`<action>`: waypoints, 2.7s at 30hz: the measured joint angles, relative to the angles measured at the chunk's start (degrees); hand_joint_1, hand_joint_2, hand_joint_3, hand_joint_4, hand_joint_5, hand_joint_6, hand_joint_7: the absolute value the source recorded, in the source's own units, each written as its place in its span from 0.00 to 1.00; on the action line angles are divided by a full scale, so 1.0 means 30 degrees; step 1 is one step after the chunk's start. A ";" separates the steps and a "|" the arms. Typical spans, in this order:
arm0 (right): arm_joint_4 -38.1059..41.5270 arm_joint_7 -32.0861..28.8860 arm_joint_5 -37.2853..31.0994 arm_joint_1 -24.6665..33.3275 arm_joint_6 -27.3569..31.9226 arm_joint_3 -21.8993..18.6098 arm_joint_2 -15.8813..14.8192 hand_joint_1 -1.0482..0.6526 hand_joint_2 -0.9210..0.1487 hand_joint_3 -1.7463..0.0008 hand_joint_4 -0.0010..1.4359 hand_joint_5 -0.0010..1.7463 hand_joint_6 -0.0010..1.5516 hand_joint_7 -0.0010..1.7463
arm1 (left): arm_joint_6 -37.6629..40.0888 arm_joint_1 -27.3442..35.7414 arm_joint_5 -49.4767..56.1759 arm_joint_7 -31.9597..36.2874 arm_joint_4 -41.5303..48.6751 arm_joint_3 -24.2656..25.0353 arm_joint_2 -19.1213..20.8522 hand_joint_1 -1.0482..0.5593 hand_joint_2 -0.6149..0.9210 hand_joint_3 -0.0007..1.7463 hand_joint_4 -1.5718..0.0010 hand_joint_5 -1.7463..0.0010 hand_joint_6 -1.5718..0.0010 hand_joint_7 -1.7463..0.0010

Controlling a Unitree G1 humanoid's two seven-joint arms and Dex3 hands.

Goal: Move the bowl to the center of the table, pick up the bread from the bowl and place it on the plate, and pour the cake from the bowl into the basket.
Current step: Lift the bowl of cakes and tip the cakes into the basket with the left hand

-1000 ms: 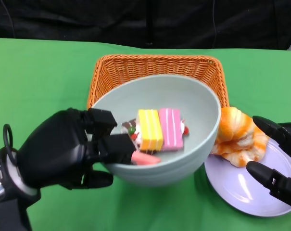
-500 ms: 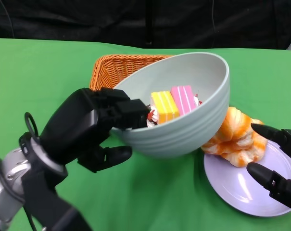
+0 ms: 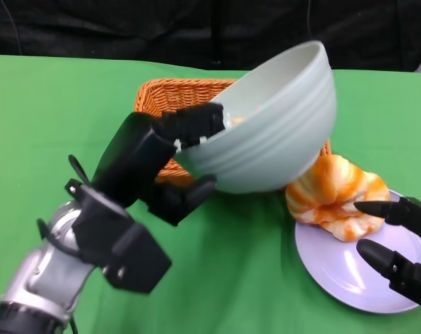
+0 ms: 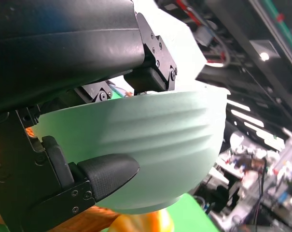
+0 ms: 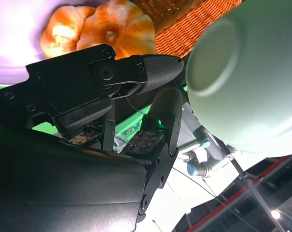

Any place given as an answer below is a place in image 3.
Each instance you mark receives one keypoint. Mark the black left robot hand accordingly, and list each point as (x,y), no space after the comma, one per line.
(133,156)

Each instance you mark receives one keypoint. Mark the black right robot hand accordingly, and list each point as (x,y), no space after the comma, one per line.
(412,215)

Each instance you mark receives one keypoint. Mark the pale green bowl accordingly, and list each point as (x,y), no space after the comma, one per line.
(266,149)

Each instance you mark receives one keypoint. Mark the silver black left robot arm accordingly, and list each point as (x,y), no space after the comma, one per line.
(39,278)

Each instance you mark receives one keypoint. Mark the orange wicker basket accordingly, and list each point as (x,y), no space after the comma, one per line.
(182,97)

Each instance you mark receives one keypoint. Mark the lavender round plate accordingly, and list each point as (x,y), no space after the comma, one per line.
(335,264)

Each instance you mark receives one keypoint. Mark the green tablecloth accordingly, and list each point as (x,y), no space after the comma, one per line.
(57,121)

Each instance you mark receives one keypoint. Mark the black curtain backdrop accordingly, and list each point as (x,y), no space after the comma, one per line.
(126,31)

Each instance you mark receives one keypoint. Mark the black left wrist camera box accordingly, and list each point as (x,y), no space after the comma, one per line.
(140,264)

